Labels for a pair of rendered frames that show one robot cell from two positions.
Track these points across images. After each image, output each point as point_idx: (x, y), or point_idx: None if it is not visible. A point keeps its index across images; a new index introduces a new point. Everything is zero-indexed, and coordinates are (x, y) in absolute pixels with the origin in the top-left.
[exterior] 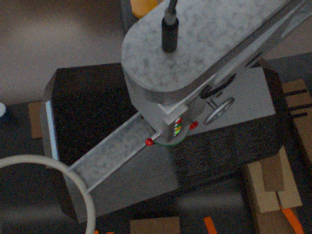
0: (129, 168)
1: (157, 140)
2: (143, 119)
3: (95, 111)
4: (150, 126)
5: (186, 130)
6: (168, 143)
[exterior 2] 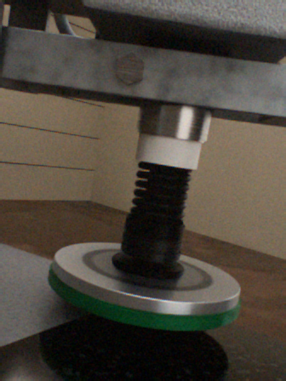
0: None
1: (219, 271)
2: (218, 300)
3: None
4: (210, 286)
5: (119, 244)
6: (193, 258)
